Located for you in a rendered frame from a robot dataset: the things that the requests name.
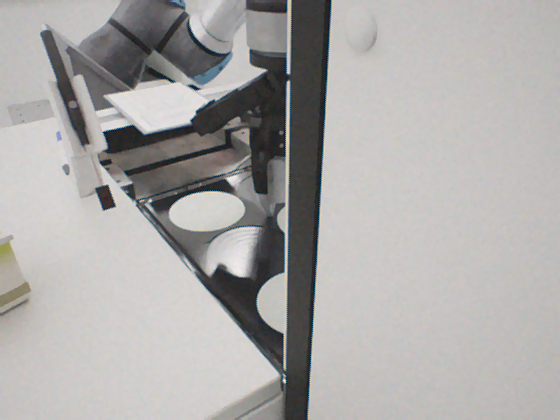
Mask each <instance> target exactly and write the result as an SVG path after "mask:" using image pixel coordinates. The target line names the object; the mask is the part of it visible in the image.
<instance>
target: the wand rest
mask: <svg viewBox="0 0 560 420"><path fill-rule="evenodd" d="M69 81H70V84H71V87H72V89H73V92H74V95H75V98H76V101H77V104H78V106H79V109H80V112H81V115H82V117H83V120H84V123H85V127H84V129H85V133H86V136H87V138H88V141H89V145H88V147H89V150H90V153H91V155H92V158H93V162H95V164H96V167H97V170H98V173H99V175H100V178H101V181H102V183H103V185H104V181H103V176H102V172H101V168H100V163H99V158H98V154H97V153H100V152H102V151H103V150H105V149H107V148H108V146H107V143H106V140H105V137H104V135H103V131H102V128H101V125H100V123H99V120H98V117H97V115H96V112H95V109H94V106H93V104H92V101H91V97H90V94H89V92H88V89H87V86H86V83H85V81H84V78H83V76H82V75H78V76H76V77H73V78H71V79H69ZM43 83H44V86H45V89H46V92H47V95H48V97H49V100H50V103H51V106H52V108H53V111H54V114H55V116H56V119H57V122H58V126H59V129H60V133H61V137H62V140H63V144H64V148H65V152H66V155H67V160H68V164H69V167H70V171H71V175H72V178H73V182H74V186H75V191H76V193H77V194H78V196H79V197H80V198H83V197H87V196H90V195H94V194H96V192H95V190H94V189H95V187H99V186H100V184H99V181H98V178H97V176H95V173H94V170H93V167H92V165H91V162H90V158H89V156H88V153H87V150H86V148H85V146H83V145H82V143H81V140H80V138H79V135H78V132H77V130H74V127H73V124H72V122H71V119H70V116H69V114H68V111H67V108H66V106H65V103H64V100H63V98H62V95H61V91H60V88H59V86H58V83H57V82H56V81H51V80H45V81H43Z"/></svg>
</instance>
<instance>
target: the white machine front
mask: <svg viewBox="0 0 560 420"><path fill-rule="evenodd" d="M330 13H332V2H331V0H288V23H287V73H288V74H290V81H288V82H287V125H286V220H285V316H284V370H285V371H286V400H285V420H308V410H309V392H310V374H311V356H312V339H313V320H314V302H315V284H316V266H317V248H318V229H319V211H320V193H321V175H322V157H324V155H323V139H325V126H324V120H326V103H327V85H328V67H329V49H330V31H331V16H330Z"/></svg>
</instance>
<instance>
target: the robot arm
mask: <svg viewBox="0 0 560 420"><path fill-rule="evenodd" d="M185 9H186V3H185V1H184V0H122V2H121V3H120V4H119V6H118V7H117V8H116V10H115V11H114V13H113V14H112V15H111V17H110V18H109V19H108V21H107V22H106V23H105V25H104V26H102V27H101V29H98V30H97V31H95V32H94V33H92V34H91V35H89V36H88V37H86V38H85V39H83V40H82V42H81V43H80V44H79V46H78V48H79V49H80V50H81V51H83V52H84V53H85V54H86V55H88V56H89V57H90V58H91V59H93V60H94V61H95V62H97V63H98V64H99V65H100V66H102V67H103V69H104V70H106V71H107V72H108V73H110V74H111V75H113V76H115V77H116V78H117V79H119V80H120V81H121V82H123V83H124V84H126V85H127V86H128V87H130V88H131V89H133V90H134V89H135V88H136V87H137V85H138V84H139V81H140V78H141V74H142V71H143V68H145V65H146V62H147V59H148V58H149V56H150V55H151V54H152V52H153V51H156V52H157V53H158V54H159V55H161V56H162V57H163V58H164V59H165V60H167V61H168V62H169V63H170V64H172V65H173V66H175V67H176V68H177V69H179V70H180V71H181V72H182V73H184V74H185V75H186V77H187V78H189V79H191V80H193V81H194V82H195V83H197V84H199V85H205V84H207V83H209V82H210V81H212V80H213V79H214V78H215V77H216V76H217V75H218V74H219V73H220V72H221V71H222V70H223V69H224V68H225V67H226V66H227V64H229V63H230V62H231V60H232V58H233V55H234V53H233V51H232V49H233V46H234V39H233V37H234V36H235V35H236V34H237V32H238V31H239V30H240V29H241V28H242V26H243V25H244V24H245V23H246V44H247V46H248V47H249V48H250V49H249V64H250V65H251V66H254V67H256V68H259V69H264V70H267V71H265V72H263V73H262V74H260V75H258V76H257V77H255V78H252V79H251V80H249V81H247V82H246V83H244V84H242V85H241V86H239V87H237V88H236V89H234V90H232V92H231V93H228V94H226V95H225V96H223V97H221V98H220V99H218V100H216V101H215V99H213V100H211V101H209V102H207V103H203V104H202V105H201V106H200V107H199V108H198V109H197V110H196V111H195V113H196V114H195V115H194V116H193V118H192V119H191V120H190V122H191V124H192V125H193V127H194V128H195V129H196V131H197V132H198V134H199V135H200V136H201V137H202V136H204V135H205V134H207V133H210V134H212V133H215V132H216V131H219V130H221V129H222V128H223V127H224V126H225V125H226V124H227V123H228V122H230V121H233V119H234V118H236V117H238V116H240V115H241V114H243V113H245V112H247V111H249V110H251V112H252V114H251V117H250V123H249V146H250V150H251V175H252V181H253V186H254V191H255V193H256V198H258V200H259V202H260V204H261V206H262V208H263V209H264V211H265V212H266V214H267V215H268V216H273V213H274V206H275V204H277V203H286V125H287V82H288V81H290V75H287V23H288V0H211V1H210V2H209V4H208V5H207V6H206V8H205V9H204V11H196V12H193V14H192V15H191V16H189V15H188V14H187V13H186V12H185Z"/></svg>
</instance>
